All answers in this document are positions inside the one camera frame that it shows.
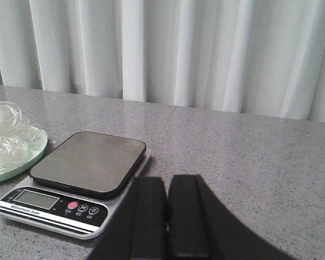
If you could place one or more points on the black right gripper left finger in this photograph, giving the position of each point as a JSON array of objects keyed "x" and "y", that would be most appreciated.
[{"x": 138, "y": 228}]

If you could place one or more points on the white pleated curtain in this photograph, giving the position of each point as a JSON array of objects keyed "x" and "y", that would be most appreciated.
[{"x": 256, "y": 57}]

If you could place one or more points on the light green round plate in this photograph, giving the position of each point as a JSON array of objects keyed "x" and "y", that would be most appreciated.
[{"x": 21, "y": 168}]

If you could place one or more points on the black silver kitchen scale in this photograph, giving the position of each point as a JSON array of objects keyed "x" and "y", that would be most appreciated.
[{"x": 77, "y": 188}]

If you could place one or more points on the white vermicelli noodle bundle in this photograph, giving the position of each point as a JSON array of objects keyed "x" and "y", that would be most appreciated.
[{"x": 12, "y": 120}]

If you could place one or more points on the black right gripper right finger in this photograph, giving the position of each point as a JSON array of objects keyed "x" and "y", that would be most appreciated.
[{"x": 201, "y": 227}]

